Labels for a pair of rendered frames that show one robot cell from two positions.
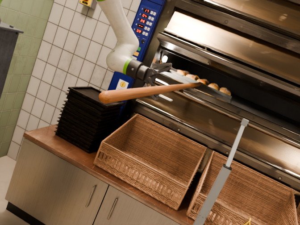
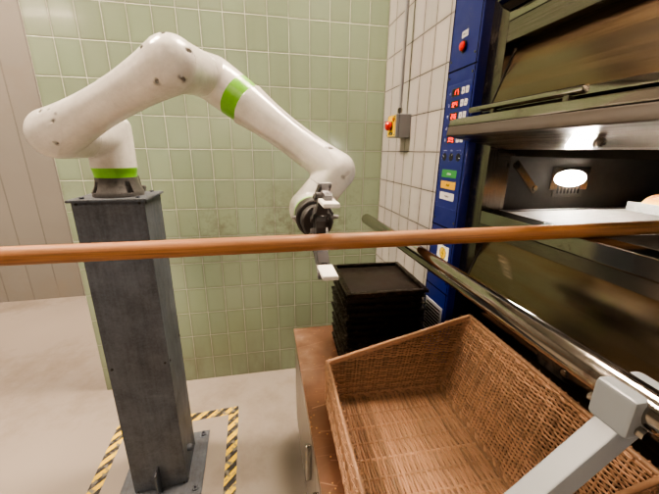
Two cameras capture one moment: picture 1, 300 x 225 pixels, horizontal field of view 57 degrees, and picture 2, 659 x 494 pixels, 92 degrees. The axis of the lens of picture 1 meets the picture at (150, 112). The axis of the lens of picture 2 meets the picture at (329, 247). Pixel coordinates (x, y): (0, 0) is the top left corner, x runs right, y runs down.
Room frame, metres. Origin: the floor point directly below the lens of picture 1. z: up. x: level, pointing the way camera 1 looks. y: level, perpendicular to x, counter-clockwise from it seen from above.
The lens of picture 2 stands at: (1.16, -0.58, 1.35)
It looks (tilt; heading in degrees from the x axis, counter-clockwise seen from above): 17 degrees down; 66
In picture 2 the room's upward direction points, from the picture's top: 1 degrees clockwise
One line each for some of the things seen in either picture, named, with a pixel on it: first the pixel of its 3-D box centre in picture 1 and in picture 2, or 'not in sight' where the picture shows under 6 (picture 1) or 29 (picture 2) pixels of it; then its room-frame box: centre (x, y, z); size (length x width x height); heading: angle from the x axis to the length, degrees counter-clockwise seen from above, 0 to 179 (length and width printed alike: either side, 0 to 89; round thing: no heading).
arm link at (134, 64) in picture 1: (135, 69); (315, 217); (1.45, 0.16, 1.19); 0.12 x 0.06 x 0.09; 167
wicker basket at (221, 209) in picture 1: (244, 201); not in sight; (1.53, -0.71, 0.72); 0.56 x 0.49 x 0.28; 78
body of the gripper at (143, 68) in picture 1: (147, 75); (318, 222); (1.43, 0.08, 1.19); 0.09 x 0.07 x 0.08; 77
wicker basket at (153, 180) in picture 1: (154, 155); (439, 425); (1.66, -0.13, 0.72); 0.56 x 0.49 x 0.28; 76
